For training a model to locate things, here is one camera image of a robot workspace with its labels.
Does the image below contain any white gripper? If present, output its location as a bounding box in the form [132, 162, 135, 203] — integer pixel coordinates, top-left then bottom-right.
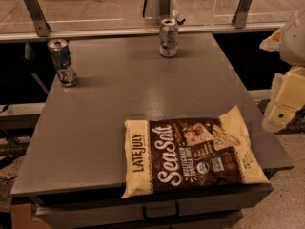
[259, 28, 305, 133]

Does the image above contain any crushed 7up can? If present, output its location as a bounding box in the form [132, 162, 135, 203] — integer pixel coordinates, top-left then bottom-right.
[159, 18, 178, 57]

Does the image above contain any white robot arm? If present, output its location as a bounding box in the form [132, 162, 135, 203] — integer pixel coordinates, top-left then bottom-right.
[259, 6, 305, 133]

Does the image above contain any brown sea salt chip bag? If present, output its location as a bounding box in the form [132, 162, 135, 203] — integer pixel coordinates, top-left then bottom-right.
[123, 106, 268, 198]

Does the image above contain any crushed blue soda can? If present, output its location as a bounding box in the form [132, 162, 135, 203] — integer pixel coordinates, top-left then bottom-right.
[48, 39, 77, 87]

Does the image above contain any right metal rail bracket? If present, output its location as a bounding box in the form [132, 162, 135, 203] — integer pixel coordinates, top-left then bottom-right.
[232, 0, 253, 29]

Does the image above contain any metal rail bracket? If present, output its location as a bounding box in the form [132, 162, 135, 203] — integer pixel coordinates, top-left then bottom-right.
[23, 0, 51, 37]
[159, 0, 171, 17]
[232, 0, 253, 29]

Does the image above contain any middle metal rail bracket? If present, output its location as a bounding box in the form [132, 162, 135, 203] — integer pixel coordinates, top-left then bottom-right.
[159, 0, 171, 17]

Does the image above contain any grey drawer with handle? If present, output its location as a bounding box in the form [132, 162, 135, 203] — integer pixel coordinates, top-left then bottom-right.
[36, 183, 273, 229]

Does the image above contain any left metal rail bracket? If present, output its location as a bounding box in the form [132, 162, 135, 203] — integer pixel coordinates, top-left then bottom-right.
[23, 0, 51, 37]

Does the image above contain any metal rail bar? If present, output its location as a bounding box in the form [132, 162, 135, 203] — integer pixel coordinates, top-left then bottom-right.
[0, 22, 285, 43]

